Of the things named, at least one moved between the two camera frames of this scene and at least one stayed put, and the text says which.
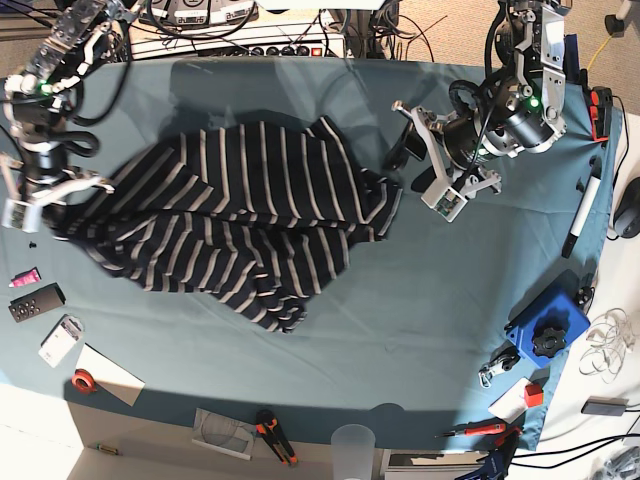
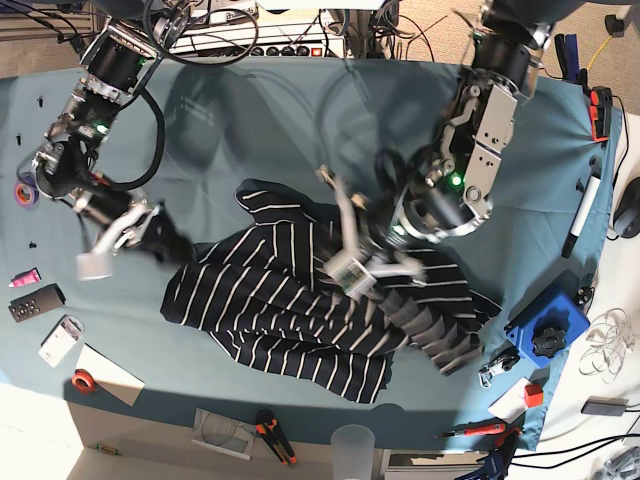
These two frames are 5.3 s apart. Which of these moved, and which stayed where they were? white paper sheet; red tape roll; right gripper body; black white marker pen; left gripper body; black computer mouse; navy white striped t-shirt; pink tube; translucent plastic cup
Moved: left gripper body; navy white striped t-shirt; right gripper body
Stayed: white paper sheet; translucent plastic cup; red tape roll; black computer mouse; pink tube; black white marker pen
